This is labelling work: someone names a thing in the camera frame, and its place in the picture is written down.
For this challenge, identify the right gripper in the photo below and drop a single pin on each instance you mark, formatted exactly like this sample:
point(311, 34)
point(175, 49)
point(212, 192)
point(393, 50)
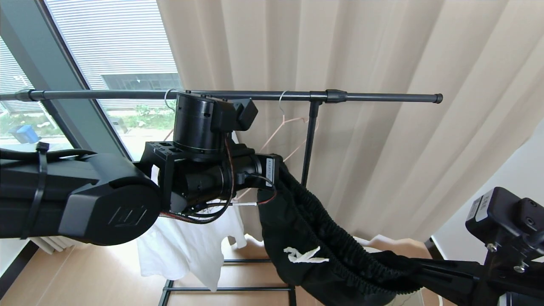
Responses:
point(510, 293)

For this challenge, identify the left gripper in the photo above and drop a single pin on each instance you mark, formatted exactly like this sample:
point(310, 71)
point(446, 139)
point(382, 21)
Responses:
point(212, 178)

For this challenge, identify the white printed t-shirt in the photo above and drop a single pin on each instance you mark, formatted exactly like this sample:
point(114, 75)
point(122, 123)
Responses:
point(182, 246)

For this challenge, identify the pink clothes hanger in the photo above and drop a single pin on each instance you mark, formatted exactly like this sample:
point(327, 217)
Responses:
point(166, 102)
point(280, 127)

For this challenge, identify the black garment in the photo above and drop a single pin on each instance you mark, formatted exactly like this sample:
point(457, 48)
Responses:
point(297, 229)

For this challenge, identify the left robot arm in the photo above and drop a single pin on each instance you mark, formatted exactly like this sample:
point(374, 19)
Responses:
point(85, 199)

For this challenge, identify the black clothes rack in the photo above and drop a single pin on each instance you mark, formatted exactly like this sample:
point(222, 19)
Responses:
point(361, 97)

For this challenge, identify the window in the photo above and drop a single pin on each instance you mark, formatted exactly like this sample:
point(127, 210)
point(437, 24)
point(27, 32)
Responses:
point(119, 42)

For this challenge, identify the beige curtain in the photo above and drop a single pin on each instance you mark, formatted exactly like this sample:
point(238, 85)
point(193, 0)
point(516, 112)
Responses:
point(382, 51)
point(55, 244)

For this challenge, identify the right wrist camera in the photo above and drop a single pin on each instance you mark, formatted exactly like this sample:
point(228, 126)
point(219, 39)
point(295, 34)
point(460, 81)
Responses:
point(505, 221)

